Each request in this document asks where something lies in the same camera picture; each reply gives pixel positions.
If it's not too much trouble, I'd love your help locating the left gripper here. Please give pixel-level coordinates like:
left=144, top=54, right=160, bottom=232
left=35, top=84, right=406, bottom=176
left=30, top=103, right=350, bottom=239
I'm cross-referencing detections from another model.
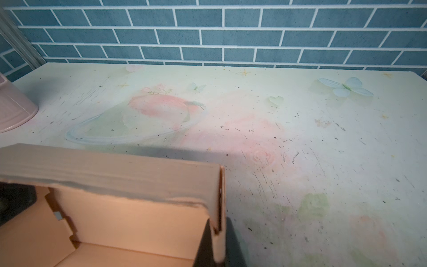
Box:
left=1, top=182, right=37, bottom=225

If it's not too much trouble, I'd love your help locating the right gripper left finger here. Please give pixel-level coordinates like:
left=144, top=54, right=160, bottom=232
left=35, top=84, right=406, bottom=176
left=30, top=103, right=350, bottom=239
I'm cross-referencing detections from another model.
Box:
left=193, top=220, right=214, bottom=267

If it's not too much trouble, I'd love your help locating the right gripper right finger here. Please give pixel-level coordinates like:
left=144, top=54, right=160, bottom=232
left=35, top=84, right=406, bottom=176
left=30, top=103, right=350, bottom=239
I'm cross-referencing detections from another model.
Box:
left=225, top=218, right=248, bottom=267

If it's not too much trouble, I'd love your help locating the pink paper box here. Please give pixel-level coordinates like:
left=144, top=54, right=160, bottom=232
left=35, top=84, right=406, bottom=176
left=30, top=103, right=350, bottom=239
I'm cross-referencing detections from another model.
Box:
left=1, top=144, right=226, bottom=267

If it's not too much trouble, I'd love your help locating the pink pen cup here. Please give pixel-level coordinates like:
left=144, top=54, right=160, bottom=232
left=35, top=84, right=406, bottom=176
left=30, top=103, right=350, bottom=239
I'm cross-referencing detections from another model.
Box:
left=0, top=73, right=38, bottom=133

